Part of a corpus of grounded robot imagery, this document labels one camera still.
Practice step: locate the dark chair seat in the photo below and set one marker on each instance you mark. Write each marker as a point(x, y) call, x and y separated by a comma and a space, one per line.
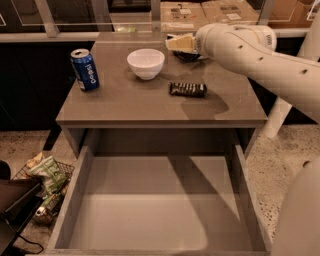
point(18, 201)

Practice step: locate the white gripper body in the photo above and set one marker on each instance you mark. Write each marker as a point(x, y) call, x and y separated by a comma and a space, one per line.
point(200, 43)

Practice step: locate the green snack bag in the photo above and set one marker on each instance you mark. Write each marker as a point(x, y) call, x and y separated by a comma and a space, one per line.
point(53, 179)

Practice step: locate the white ceramic bowl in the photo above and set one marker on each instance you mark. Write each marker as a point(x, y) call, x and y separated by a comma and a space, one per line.
point(146, 63)

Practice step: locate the cardboard box right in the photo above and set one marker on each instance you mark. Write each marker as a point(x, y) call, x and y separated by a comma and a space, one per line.
point(230, 12)

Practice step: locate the open grey top drawer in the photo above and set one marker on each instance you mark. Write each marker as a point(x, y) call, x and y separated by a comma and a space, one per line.
point(161, 204)

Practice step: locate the cardboard box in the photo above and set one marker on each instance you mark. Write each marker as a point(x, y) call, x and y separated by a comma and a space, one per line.
point(230, 12)
point(182, 16)

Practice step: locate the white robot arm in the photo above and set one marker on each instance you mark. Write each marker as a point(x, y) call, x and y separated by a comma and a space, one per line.
point(249, 50)

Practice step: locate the black wire basket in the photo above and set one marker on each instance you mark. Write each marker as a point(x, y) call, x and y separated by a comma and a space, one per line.
point(52, 202)

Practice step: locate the grey railing frame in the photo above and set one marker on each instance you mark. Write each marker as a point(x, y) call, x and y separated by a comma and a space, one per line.
point(81, 19)

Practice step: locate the cardboard box left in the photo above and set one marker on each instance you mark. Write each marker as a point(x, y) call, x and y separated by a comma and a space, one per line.
point(182, 16)

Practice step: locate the blue chip bag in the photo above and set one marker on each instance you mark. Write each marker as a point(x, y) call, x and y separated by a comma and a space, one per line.
point(188, 57)

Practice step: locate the dark wrapped candy bar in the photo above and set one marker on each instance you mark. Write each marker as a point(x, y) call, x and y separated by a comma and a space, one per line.
point(187, 89)

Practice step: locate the metal can in basket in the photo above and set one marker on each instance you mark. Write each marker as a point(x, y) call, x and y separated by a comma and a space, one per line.
point(43, 216)

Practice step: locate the blue Pepsi can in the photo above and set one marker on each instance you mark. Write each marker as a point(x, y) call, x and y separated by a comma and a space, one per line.
point(85, 70)

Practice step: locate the grey drawer cabinet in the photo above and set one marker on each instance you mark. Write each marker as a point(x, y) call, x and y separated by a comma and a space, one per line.
point(125, 101)

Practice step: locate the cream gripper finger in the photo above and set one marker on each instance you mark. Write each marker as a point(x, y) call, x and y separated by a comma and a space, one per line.
point(182, 43)

